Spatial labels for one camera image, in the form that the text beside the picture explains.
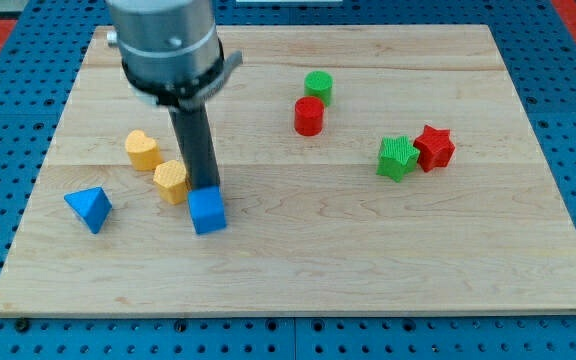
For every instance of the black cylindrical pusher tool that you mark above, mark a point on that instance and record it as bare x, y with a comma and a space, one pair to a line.
194, 140

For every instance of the blue cube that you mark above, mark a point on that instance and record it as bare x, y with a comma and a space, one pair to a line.
207, 210

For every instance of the blue triangle block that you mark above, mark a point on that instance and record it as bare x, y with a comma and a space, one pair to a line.
92, 207

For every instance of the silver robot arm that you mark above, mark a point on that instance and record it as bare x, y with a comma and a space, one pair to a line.
171, 52

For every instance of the yellow hexagon block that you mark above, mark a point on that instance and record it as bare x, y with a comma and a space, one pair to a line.
170, 179

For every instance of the red cylinder block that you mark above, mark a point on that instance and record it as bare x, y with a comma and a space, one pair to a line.
308, 116

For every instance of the red star block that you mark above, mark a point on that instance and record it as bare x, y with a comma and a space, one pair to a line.
435, 146

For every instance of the wooden board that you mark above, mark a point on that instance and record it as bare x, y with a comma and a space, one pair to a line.
312, 230

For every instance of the green star block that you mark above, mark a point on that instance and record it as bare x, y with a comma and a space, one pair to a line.
396, 158

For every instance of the yellow heart block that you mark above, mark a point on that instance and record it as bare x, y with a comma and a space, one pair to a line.
143, 151

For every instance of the green cylinder block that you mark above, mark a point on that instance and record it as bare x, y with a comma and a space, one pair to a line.
319, 84

